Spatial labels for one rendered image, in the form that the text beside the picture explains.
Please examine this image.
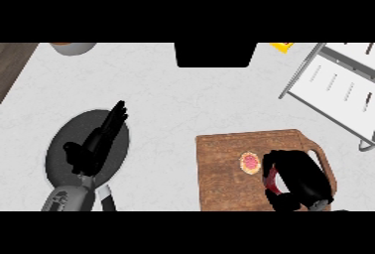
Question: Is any yellow object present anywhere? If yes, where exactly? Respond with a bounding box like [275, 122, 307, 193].
[270, 42, 295, 55]

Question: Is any brown wooden panel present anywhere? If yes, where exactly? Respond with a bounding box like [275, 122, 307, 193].
[0, 42, 40, 104]

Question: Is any dark grey round pan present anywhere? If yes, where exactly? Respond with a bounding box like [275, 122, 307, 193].
[44, 109, 131, 212]

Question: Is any grey round bowl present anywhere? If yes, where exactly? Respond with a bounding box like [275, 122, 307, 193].
[50, 42, 97, 57]

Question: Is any black appliance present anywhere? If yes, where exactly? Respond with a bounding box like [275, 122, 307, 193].
[173, 42, 260, 69]

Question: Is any brown wooden cutting board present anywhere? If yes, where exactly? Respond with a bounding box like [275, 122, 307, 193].
[195, 128, 338, 212]

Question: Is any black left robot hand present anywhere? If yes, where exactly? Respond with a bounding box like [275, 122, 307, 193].
[62, 100, 130, 177]

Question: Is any red and white can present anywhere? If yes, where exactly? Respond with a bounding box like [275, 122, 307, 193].
[238, 151, 289, 196]

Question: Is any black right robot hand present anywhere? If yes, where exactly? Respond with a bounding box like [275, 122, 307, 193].
[261, 149, 337, 212]

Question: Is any grey wire tiered basket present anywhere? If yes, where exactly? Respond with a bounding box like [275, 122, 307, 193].
[278, 42, 375, 153]

